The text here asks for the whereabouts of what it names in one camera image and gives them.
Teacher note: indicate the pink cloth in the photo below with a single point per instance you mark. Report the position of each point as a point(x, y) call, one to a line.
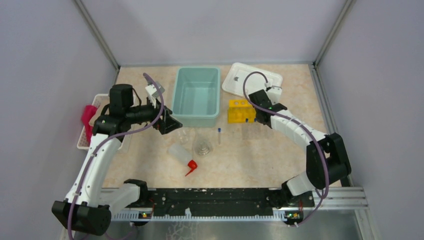
point(88, 112)

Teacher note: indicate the small glass beaker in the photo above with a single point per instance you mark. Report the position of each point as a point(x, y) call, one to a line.
point(183, 136)

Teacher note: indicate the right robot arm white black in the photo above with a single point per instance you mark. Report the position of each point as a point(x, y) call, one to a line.
point(327, 160)

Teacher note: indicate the teal plastic tub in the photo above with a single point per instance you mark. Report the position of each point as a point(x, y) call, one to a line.
point(196, 96)

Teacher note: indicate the glass erlenmeyer flask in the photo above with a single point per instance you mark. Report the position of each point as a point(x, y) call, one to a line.
point(202, 147)

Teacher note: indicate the yellow test tube rack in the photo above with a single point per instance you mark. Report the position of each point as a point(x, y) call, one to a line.
point(239, 110)

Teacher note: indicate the white plastic lid tray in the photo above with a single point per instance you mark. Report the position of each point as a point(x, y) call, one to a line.
point(233, 82)

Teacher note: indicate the glass funnel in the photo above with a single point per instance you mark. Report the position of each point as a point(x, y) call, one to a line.
point(197, 138)

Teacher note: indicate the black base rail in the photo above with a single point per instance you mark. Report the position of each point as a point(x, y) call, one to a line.
point(221, 202)

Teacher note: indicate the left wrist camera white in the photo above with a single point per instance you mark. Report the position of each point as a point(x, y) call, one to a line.
point(153, 93)

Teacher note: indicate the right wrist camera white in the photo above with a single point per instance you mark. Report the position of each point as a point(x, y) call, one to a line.
point(274, 93)

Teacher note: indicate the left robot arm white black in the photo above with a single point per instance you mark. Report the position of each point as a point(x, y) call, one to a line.
point(83, 209)

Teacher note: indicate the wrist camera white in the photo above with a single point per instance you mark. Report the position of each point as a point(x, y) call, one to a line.
point(274, 93)
point(153, 93)

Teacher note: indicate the wash bottle red cap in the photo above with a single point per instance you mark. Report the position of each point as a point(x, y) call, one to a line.
point(183, 156)

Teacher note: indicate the white cable duct strip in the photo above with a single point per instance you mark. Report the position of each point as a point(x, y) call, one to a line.
point(138, 216)

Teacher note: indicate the white perforated basket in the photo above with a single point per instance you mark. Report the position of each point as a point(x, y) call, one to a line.
point(99, 101)

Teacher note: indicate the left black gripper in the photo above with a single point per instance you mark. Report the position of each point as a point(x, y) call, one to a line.
point(168, 123)

